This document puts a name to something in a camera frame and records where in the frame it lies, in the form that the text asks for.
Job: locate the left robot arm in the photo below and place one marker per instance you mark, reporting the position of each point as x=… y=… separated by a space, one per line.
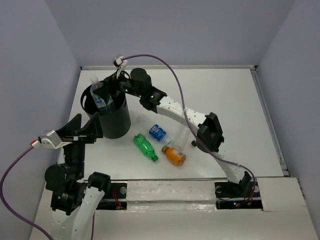
x=74 y=201

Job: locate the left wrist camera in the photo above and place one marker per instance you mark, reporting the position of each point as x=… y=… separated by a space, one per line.
x=50 y=140

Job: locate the white foam strip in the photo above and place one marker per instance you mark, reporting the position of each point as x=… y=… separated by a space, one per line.
x=171 y=195

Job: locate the clear bottle black cap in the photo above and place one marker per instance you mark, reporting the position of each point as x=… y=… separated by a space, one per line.
x=194 y=143

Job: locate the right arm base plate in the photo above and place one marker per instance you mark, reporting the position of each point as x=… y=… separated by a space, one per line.
x=229 y=197

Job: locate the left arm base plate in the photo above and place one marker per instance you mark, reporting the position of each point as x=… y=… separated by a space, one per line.
x=116 y=198

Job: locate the clear unlabelled plastic bottle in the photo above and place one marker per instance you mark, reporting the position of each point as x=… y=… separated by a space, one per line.
x=181 y=138

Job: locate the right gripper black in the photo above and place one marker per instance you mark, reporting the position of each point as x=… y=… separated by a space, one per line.
x=113 y=80

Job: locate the clear bottle blue white label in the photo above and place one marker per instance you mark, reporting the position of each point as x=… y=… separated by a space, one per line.
x=102 y=102

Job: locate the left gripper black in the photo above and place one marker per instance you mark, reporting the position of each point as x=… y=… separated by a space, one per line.
x=93 y=128

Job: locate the orange juice bottle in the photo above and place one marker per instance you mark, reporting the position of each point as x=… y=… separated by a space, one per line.
x=175 y=156

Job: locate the green plastic bottle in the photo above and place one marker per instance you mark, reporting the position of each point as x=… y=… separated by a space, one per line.
x=145 y=147

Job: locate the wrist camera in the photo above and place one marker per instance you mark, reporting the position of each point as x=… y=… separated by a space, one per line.
x=50 y=140
x=119 y=62

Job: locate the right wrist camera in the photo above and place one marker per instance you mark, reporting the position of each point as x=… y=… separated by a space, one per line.
x=119 y=62

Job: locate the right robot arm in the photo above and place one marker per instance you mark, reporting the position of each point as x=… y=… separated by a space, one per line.
x=206 y=128

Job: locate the black cylindrical bin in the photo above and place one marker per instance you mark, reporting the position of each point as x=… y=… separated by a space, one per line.
x=115 y=122

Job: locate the clear bottle dark blue label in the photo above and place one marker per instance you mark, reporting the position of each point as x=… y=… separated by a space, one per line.
x=153 y=129

